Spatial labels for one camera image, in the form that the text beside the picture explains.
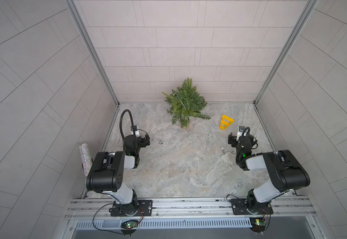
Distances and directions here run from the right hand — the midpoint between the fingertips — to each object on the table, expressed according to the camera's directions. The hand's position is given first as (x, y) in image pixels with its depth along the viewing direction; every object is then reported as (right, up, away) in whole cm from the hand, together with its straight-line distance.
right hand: (238, 131), depth 94 cm
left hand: (-62, 0, +1) cm, 62 cm away
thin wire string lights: (-37, +18, -17) cm, 44 cm away
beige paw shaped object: (-9, -14, -9) cm, 19 cm away
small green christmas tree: (-34, +17, -15) cm, 41 cm away
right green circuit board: (0, -39, -26) cm, 47 cm away
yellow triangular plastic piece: (-5, +6, +11) cm, 13 cm away
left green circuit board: (-59, -37, -30) cm, 76 cm away
